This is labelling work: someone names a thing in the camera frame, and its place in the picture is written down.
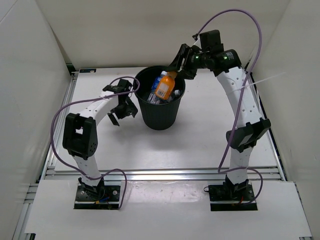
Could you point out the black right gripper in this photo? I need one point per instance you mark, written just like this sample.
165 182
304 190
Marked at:
183 53

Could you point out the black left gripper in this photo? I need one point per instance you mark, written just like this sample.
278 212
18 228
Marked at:
131 109

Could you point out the clear bottle white orange label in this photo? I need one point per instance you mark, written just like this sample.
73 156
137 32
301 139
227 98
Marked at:
175 94

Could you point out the orange juice bottle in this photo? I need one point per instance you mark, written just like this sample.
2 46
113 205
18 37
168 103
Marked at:
166 85

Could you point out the clear bottle blue label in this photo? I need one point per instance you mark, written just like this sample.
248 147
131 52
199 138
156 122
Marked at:
152 98

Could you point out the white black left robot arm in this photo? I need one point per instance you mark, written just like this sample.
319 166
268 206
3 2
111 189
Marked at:
80 137

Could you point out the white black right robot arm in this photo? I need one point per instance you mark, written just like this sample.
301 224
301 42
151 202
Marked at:
249 124

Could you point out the black ribbed plastic bin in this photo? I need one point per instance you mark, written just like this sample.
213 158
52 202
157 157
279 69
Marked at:
157 116

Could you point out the white cable tie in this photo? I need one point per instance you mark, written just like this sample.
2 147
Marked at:
256 82

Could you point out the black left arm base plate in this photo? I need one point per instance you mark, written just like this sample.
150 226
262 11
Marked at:
100 197

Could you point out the aluminium table frame rail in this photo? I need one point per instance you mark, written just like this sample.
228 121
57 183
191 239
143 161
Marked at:
167 172

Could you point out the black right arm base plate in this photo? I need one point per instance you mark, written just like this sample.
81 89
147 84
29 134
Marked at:
221 200

